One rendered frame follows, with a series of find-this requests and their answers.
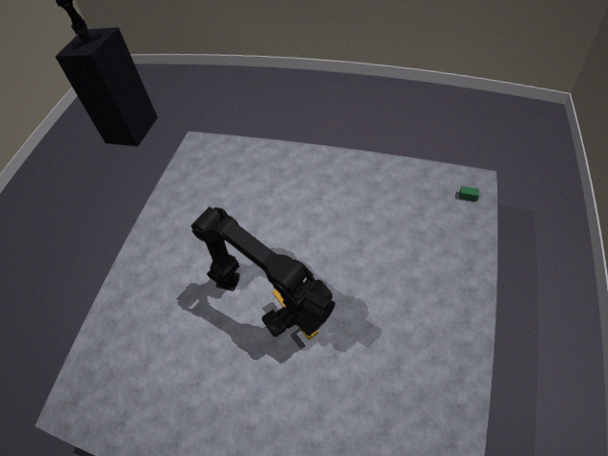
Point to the orange bar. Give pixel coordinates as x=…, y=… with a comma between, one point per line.
x=280, y=299

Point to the small green block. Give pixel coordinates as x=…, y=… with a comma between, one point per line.
x=469, y=193

